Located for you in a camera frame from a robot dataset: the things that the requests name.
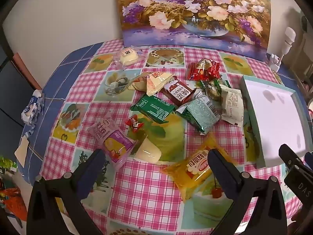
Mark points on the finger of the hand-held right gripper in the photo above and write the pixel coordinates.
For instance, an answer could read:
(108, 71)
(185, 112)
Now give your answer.
(289, 155)

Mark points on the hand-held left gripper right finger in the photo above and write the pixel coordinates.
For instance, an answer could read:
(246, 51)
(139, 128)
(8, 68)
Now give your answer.
(220, 173)

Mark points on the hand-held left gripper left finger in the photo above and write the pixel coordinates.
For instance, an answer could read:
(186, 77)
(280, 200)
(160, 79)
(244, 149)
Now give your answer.
(96, 171)

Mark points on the yellow snack packet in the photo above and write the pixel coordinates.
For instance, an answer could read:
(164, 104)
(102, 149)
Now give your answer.
(190, 173)

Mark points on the purple pink snack packet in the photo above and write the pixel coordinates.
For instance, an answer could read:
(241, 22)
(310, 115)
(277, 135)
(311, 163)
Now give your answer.
(112, 139)

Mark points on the pale yellow jelly cup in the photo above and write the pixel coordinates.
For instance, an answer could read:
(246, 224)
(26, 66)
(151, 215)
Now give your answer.
(148, 153)

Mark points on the small red candy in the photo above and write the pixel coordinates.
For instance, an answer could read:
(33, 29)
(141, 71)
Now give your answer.
(135, 123)

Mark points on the green and silver snack packet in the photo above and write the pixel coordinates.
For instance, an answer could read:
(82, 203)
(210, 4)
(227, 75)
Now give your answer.
(199, 115)

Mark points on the white snack packet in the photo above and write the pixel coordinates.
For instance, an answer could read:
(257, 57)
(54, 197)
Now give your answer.
(232, 107)

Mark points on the green-edged clear cake packet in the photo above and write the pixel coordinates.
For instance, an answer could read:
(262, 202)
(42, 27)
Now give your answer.
(214, 88)

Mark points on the dark red snack packet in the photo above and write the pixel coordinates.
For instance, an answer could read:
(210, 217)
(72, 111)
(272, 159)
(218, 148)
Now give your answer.
(177, 91)

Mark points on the beige roll cake packet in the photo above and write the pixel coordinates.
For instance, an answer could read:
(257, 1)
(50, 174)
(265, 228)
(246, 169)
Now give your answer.
(157, 82)
(138, 83)

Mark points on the red cake packet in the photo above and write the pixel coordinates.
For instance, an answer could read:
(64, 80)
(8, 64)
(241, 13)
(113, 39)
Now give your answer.
(201, 69)

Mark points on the steamed cake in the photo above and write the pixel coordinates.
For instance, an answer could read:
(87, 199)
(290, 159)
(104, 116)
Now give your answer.
(128, 57)

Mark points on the pink checked tablecloth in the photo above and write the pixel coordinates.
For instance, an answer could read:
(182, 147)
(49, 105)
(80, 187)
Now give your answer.
(146, 188)

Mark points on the cream paper note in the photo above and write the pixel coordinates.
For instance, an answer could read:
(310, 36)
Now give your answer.
(22, 150)

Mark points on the orange plastic bag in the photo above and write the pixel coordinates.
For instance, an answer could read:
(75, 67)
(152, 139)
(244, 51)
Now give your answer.
(14, 200)

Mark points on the crumpled blue white wrapper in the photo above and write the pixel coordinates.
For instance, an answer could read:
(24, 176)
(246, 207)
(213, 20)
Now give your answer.
(30, 107)

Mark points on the blue lined table cover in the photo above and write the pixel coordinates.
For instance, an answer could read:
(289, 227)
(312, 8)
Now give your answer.
(61, 78)

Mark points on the white bulb lamp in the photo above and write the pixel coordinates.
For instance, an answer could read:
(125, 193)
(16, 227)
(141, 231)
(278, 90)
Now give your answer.
(288, 38)

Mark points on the flower painting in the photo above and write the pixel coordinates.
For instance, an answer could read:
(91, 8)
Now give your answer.
(195, 17)

